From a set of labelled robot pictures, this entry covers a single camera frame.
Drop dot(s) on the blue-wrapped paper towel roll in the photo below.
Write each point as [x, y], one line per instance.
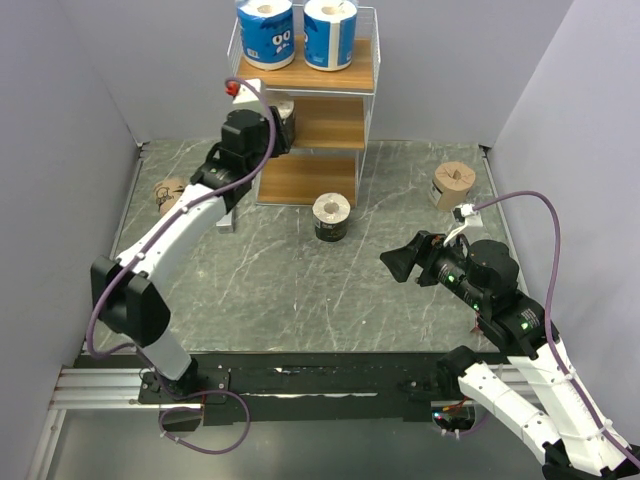
[329, 30]

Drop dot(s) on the brown paper roll with drawing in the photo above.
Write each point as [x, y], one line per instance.
[167, 192]

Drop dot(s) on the black-wrapped paper roll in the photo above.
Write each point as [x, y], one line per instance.
[285, 105]
[330, 217]

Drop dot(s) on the blue cartoon paper towel roll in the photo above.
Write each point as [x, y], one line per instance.
[267, 33]

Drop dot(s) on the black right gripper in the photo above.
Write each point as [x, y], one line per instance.
[423, 249]

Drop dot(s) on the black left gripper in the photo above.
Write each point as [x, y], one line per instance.
[264, 124]

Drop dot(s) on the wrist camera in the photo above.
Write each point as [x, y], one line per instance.
[244, 98]
[467, 218]

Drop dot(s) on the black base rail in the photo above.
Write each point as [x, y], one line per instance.
[306, 386]

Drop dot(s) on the silver Protefix box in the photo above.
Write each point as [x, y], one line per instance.
[226, 224]

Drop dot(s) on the wire shelf with wooden boards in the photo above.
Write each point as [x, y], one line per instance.
[333, 117]

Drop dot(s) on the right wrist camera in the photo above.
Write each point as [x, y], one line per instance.
[467, 218]

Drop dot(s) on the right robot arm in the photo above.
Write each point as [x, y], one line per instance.
[569, 437]

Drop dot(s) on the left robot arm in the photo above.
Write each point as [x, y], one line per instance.
[126, 290]

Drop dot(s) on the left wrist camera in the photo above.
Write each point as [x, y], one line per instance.
[244, 98]

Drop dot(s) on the brown paper roll with label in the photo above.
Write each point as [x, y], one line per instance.
[450, 185]

